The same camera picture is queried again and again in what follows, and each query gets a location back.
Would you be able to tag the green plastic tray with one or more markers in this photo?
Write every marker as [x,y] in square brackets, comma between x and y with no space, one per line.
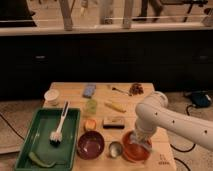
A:
[37,141]

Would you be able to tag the brown pine cone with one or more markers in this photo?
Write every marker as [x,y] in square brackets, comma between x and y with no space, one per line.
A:
[136,89]

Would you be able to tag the orange fruit toy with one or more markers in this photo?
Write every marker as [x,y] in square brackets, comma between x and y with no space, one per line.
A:
[89,125]

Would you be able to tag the white round cup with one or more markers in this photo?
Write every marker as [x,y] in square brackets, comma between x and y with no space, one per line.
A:
[51,96]

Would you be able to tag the blue sponge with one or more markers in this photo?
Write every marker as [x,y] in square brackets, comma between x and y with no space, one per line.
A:
[89,90]

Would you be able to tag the yellow corn toy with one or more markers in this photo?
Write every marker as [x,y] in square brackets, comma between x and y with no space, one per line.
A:
[115,106]

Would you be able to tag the blue black floor device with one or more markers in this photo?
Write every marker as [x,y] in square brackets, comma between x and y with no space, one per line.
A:
[199,99]

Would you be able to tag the small metal cup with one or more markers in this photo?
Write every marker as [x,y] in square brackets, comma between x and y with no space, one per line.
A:
[115,149]

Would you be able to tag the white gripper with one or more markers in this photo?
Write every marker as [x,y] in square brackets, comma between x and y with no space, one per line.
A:
[142,138]

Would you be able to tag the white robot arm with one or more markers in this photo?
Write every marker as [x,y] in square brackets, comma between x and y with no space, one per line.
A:
[152,112]

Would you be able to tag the green translucent cup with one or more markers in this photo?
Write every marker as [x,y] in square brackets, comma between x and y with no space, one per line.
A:
[91,106]

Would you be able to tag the dark maroon bowl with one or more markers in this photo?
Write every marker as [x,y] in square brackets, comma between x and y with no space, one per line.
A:
[90,145]

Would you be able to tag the black rectangular block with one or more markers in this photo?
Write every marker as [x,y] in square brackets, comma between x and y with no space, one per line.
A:
[113,123]

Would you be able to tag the orange red bowl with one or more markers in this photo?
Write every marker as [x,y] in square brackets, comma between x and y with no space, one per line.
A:
[133,152]

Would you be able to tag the white dish brush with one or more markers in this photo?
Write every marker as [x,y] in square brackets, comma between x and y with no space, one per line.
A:
[56,136]

